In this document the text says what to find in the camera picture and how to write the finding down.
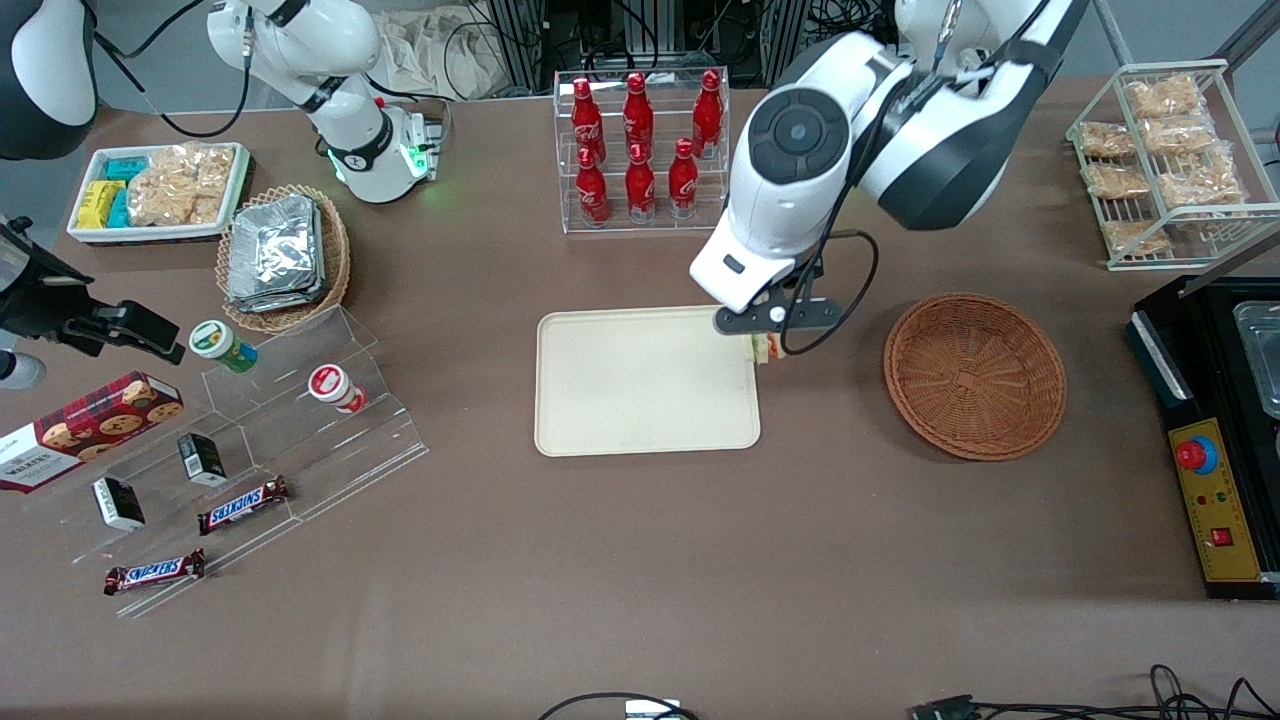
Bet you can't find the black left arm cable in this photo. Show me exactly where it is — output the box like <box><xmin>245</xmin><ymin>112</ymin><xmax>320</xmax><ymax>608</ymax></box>
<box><xmin>779</xmin><ymin>228</ymin><xmax>880</xmax><ymax>357</ymax></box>

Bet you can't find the clear acrylic stepped shelf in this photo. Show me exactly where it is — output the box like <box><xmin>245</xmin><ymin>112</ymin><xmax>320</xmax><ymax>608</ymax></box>
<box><xmin>25</xmin><ymin>305</ymin><xmax>431</xmax><ymax>620</ymax></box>

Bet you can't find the clear bag of snacks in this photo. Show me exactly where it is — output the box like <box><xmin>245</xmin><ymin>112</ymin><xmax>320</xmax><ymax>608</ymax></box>
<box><xmin>1102</xmin><ymin>219</ymin><xmax>1173</xmax><ymax>258</ymax></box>
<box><xmin>1143</xmin><ymin>115</ymin><xmax>1219</xmax><ymax>156</ymax></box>
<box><xmin>1158</xmin><ymin>150</ymin><xmax>1249</xmax><ymax>211</ymax></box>
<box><xmin>1085</xmin><ymin>162</ymin><xmax>1151</xmax><ymax>200</ymax></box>
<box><xmin>1078</xmin><ymin>121</ymin><xmax>1139</xmax><ymax>161</ymax></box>
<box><xmin>1124</xmin><ymin>75</ymin><xmax>1206</xmax><ymax>121</ymax></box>

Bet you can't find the white wire rack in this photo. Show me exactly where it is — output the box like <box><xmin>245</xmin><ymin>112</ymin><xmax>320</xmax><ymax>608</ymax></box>
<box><xmin>1065</xmin><ymin>58</ymin><xmax>1280</xmax><ymax>272</ymax></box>

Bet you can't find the Snickers chocolate bar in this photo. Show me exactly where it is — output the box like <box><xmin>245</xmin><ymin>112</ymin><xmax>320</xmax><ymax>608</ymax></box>
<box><xmin>197</xmin><ymin>476</ymin><xmax>292</xmax><ymax>536</ymax></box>
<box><xmin>103</xmin><ymin>548</ymin><xmax>207</xmax><ymax>597</ymax></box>

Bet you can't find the steel container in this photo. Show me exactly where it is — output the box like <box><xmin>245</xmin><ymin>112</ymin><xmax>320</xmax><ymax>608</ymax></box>
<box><xmin>1232</xmin><ymin>300</ymin><xmax>1280</xmax><ymax>421</ymax></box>

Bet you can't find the silver foil pack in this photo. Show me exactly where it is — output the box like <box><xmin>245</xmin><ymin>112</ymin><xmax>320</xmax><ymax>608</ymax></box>
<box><xmin>228</xmin><ymin>282</ymin><xmax>327</xmax><ymax>314</ymax></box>
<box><xmin>227</xmin><ymin>195</ymin><xmax>324</xmax><ymax>301</ymax></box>

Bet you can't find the black machine yellow control panel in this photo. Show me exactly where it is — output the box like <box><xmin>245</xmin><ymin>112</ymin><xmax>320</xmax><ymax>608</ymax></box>
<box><xmin>1125</xmin><ymin>275</ymin><xmax>1280</xmax><ymax>601</ymax></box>

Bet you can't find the red cola bottle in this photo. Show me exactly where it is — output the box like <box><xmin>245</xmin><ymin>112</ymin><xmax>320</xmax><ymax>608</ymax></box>
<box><xmin>575</xmin><ymin>147</ymin><xmax>610</xmax><ymax>226</ymax></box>
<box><xmin>692</xmin><ymin>69</ymin><xmax>724</xmax><ymax>159</ymax></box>
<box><xmin>625</xmin><ymin>143</ymin><xmax>657</xmax><ymax>223</ymax></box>
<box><xmin>622</xmin><ymin>72</ymin><xmax>655</xmax><ymax>161</ymax></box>
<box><xmin>668</xmin><ymin>138</ymin><xmax>699</xmax><ymax>219</ymax></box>
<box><xmin>570</xmin><ymin>77</ymin><xmax>607</xmax><ymax>166</ymax></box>

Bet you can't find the clear acrylic bottle rack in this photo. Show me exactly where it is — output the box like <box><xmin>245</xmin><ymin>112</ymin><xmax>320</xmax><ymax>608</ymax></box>
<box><xmin>553</xmin><ymin>68</ymin><xmax>734</xmax><ymax>235</ymax></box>

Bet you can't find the red lid snack cup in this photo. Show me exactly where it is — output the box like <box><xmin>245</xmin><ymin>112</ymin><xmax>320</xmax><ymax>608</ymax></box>
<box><xmin>308</xmin><ymin>365</ymin><xmax>369</xmax><ymax>415</ymax></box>

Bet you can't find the white rectangular snack tray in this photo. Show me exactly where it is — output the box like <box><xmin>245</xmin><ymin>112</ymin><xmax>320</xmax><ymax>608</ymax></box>
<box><xmin>67</xmin><ymin>142</ymin><xmax>253</xmax><ymax>246</ymax></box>

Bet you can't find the black cable with white plug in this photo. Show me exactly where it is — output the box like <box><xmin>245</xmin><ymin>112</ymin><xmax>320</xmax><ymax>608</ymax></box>
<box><xmin>538</xmin><ymin>692</ymin><xmax>701</xmax><ymax>720</ymax></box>

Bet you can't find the round brown wicker basket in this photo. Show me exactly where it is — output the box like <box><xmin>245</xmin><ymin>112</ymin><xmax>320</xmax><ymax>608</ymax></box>
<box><xmin>884</xmin><ymin>292</ymin><xmax>1068</xmax><ymax>462</ymax></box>

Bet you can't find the beige plastic tray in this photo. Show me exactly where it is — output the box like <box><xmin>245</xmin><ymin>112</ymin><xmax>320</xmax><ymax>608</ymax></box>
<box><xmin>535</xmin><ymin>304</ymin><xmax>762</xmax><ymax>458</ymax></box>

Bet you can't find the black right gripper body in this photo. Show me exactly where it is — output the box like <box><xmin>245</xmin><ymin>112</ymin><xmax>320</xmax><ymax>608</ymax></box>
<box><xmin>0</xmin><ymin>220</ymin><xmax>103</xmax><ymax>347</ymax></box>

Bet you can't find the small black box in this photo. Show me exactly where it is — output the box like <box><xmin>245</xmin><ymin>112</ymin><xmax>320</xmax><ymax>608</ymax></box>
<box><xmin>178</xmin><ymin>432</ymin><xmax>229</xmax><ymax>489</ymax></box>
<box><xmin>92</xmin><ymin>477</ymin><xmax>147</xmax><ymax>533</ymax></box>

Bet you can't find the yellow snack pack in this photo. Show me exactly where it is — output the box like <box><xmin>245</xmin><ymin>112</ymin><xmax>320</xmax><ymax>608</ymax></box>
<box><xmin>77</xmin><ymin>180</ymin><xmax>126</xmax><ymax>230</ymax></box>

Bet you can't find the red tartan cookie box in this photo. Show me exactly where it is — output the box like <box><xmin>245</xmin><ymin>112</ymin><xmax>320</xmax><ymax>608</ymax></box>
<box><xmin>0</xmin><ymin>372</ymin><xmax>185</xmax><ymax>494</ymax></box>

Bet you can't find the beige cloth bag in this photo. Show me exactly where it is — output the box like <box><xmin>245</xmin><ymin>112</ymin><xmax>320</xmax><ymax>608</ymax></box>
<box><xmin>378</xmin><ymin>5</ymin><xmax>513</xmax><ymax>101</ymax></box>

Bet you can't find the black connector with cable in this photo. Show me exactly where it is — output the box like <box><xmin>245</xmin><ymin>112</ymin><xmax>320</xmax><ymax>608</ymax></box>
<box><xmin>910</xmin><ymin>694</ymin><xmax>1151</xmax><ymax>720</ymax></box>

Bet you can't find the black coiled cable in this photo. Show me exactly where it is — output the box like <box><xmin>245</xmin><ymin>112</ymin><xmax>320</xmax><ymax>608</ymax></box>
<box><xmin>1148</xmin><ymin>664</ymin><xmax>1280</xmax><ymax>720</ymax></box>

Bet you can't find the oval wicker basket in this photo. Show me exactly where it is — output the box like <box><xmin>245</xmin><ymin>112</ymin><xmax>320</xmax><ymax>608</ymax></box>
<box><xmin>215</xmin><ymin>185</ymin><xmax>352</xmax><ymax>335</ymax></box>

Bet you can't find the clear bag of crackers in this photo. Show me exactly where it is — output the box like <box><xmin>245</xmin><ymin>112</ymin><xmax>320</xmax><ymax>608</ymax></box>
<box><xmin>126</xmin><ymin>143</ymin><xmax>237</xmax><ymax>228</ymax></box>

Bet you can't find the green lid snack cup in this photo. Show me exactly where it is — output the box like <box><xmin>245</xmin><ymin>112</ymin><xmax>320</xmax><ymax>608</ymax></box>
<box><xmin>189</xmin><ymin>320</ymin><xmax>259</xmax><ymax>375</ymax></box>

